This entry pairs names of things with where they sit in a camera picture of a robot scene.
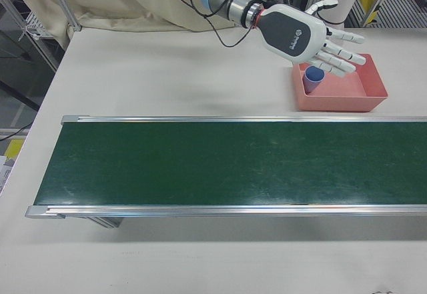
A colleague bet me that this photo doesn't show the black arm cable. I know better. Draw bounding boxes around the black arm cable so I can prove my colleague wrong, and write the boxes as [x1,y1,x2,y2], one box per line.
[168,0,278,48]

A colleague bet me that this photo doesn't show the white grey robot hand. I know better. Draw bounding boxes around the white grey robot hand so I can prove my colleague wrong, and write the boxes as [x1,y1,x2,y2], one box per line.
[256,0,367,77]

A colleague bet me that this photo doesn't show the pink plastic box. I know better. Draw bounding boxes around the pink plastic box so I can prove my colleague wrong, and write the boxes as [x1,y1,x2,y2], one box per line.
[291,53,389,113]

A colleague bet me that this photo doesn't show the blue plastic cup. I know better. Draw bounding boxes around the blue plastic cup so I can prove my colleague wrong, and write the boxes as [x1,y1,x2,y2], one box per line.
[302,66,325,94]

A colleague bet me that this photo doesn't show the slanted aluminium frame bar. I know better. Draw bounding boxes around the slanted aluminium frame bar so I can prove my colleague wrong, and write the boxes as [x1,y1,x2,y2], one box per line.
[46,0,83,31]

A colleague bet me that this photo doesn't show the green conveyor belt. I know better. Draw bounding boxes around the green conveyor belt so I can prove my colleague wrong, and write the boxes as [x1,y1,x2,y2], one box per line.
[25,114,427,230]

